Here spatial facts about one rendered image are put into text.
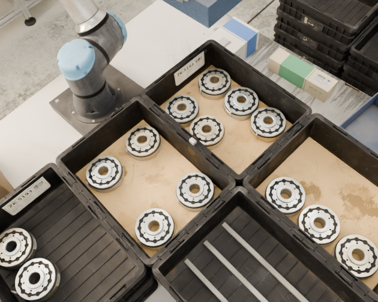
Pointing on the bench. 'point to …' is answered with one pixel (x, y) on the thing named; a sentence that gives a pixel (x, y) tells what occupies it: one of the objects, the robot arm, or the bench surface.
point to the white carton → (237, 38)
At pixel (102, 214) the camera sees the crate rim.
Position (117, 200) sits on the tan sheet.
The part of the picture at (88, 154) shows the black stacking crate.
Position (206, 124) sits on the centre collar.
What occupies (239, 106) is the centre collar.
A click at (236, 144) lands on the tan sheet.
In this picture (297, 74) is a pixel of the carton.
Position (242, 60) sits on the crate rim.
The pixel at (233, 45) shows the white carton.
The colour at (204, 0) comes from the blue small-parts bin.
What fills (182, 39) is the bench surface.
